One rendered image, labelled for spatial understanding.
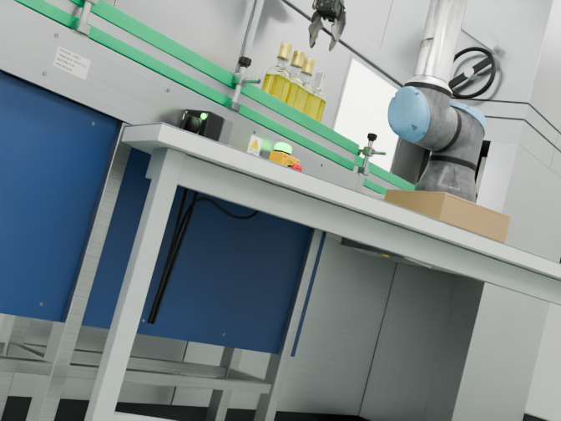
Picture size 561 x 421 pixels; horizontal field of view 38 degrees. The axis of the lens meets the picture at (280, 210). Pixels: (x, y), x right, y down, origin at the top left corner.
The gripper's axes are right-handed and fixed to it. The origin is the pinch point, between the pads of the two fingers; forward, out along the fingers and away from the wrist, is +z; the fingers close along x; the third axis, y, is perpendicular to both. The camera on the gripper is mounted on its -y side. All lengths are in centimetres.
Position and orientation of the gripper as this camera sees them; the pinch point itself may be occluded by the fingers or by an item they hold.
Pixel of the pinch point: (321, 46)
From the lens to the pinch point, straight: 242.3
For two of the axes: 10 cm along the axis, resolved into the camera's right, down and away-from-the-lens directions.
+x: 9.2, 2.2, -3.4
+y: -3.1, -1.6, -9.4
